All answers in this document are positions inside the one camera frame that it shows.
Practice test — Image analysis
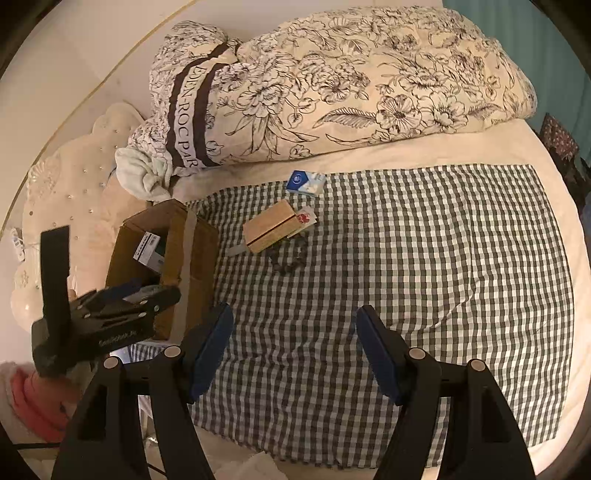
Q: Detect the pale green towel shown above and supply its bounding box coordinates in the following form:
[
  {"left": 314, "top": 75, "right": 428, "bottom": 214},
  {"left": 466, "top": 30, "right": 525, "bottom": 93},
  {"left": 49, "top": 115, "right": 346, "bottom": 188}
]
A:
[{"left": 115, "top": 147, "right": 178, "bottom": 204}]

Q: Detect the tan striped box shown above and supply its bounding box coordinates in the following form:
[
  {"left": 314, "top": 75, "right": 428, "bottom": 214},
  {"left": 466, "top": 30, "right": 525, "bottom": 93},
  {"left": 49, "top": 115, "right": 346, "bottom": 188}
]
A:
[{"left": 242, "top": 199, "right": 296, "bottom": 254}]

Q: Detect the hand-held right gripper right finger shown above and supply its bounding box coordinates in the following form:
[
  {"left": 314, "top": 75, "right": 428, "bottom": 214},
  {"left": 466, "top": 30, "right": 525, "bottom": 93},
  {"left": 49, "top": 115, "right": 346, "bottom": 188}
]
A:
[{"left": 355, "top": 305, "right": 536, "bottom": 480}]

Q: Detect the black plastic bag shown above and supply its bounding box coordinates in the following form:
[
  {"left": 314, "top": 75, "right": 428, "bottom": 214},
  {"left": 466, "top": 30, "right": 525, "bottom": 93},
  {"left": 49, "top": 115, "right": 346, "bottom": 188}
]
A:
[{"left": 270, "top": 233, "right": 308, "bottom": 274}]

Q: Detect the blue and white tissue packet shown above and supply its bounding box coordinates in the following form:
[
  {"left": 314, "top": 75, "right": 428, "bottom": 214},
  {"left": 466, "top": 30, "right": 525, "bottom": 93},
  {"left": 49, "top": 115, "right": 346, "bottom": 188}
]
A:
[{"left": 285, "top": 170, "right": 326, "bottom": 198}]

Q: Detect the floral cream duvet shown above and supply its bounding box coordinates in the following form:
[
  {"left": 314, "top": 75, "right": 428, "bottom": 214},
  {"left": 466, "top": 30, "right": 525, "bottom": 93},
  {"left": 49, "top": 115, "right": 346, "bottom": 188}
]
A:
[{"left": 127, "top": 7, "right": 539, "bottom": 178}]

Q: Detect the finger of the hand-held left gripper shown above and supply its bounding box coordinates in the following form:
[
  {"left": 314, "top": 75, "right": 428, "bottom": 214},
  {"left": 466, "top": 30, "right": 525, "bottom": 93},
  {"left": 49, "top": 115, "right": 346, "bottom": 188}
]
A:
[
  {"left": 83, "top": 285, "right": 182, "bottom": 325},
  {"left": 69, "top": 282, "right": 145, "bottom": 315}
]

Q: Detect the checkered cloth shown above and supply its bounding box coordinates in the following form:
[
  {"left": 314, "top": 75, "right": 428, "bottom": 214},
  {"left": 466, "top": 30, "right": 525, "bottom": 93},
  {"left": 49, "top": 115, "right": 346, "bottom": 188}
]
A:
[{"left": 122, "top": 162, "right": 575, "bottom": 469}]

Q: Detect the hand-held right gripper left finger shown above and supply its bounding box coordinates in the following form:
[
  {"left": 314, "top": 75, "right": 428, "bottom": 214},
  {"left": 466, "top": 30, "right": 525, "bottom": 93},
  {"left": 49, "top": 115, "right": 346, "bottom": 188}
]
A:
[{"left": 51, "top": 302, "right": 235, "bottom": 480}]

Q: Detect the green and white carton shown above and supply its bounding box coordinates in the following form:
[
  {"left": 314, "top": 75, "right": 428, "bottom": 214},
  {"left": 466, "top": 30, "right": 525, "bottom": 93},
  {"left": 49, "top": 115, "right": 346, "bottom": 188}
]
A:
[{"left": 133, "top": 232, "right": 168, "bottom": 270}]

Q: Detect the cream tufted headboard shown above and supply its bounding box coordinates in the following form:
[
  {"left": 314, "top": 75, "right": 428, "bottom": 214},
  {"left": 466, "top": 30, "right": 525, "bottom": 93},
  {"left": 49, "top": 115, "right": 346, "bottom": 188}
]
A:
[{"left": 9, "top": 102, "right": 148, "bottom": 333}]

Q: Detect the white power strip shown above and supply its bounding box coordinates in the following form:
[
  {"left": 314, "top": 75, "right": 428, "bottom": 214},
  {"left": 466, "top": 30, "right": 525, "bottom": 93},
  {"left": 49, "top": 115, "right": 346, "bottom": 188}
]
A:
[{"left": 10, "top": 228, "right": 26, "bottom": 264}]

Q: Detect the dark patterned cloth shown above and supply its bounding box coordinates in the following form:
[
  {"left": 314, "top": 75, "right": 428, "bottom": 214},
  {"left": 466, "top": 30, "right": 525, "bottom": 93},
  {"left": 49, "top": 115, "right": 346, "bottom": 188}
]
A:
[{"left": 538, "top": 113, "right": 591, "bottom": 217}]

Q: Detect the brown cardboard box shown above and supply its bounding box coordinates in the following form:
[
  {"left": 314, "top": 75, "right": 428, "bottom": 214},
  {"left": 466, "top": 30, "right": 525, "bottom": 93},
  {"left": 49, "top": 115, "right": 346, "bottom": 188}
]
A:
[{"left": 105, "top": 199, "right": 220, "bottom": 342}]

